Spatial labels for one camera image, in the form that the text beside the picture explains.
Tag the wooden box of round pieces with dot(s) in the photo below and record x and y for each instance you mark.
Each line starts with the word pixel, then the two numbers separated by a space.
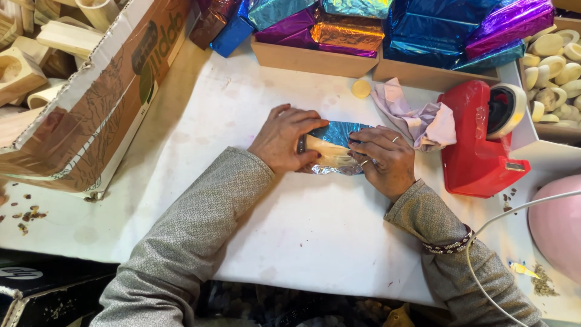
pixel 553 68

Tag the red tape dispenser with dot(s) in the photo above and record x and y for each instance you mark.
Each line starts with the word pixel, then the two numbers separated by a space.
pixel 472 159

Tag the pile of foil wrapped packages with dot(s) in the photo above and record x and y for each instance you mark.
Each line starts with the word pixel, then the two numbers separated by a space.
pixel 408 32

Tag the large wooden tray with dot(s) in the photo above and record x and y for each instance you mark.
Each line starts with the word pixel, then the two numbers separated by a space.
pixel 422 77

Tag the blue foil wrapping sheet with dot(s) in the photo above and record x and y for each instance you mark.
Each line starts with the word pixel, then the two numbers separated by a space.
pixel 336 131

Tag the person's left hand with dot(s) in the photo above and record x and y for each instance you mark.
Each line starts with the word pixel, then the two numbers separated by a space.
pixel 279 138

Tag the scattered brown crumbs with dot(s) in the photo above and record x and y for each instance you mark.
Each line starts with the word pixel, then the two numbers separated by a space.
pixel 507 202
pixel 31 213

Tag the black carton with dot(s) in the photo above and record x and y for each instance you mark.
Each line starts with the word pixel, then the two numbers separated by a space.
pixel 45 295

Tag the cardboard box of wooden blocks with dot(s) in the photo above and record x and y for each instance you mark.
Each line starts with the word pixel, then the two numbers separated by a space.
pixel 81 100

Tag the white tape roll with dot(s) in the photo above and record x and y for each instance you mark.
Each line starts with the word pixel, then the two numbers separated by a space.
pixel 515 109

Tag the dark patterned fabric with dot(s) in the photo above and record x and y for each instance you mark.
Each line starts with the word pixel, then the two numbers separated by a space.
pixel 281 304

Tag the heap of dried herb crumbs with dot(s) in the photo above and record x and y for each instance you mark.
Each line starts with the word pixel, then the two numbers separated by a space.
pixel 542 281

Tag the yellow foil scrap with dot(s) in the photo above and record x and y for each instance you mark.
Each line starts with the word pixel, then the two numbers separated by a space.
pixel 522 269

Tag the pink round object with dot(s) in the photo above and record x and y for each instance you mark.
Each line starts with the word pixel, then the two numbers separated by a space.
pixel 560 227

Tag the yellow round disc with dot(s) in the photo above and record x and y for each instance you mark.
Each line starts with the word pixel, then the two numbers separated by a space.
pixel 361 89

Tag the pale wooden block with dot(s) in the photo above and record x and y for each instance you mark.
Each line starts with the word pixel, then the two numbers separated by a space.
pixel 329 147

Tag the person's right hand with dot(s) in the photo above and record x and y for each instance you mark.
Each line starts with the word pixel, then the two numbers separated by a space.
pixel 388 163

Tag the lilac crumpled cloth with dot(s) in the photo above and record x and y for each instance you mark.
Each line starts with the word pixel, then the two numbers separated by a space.
pixel 422 120

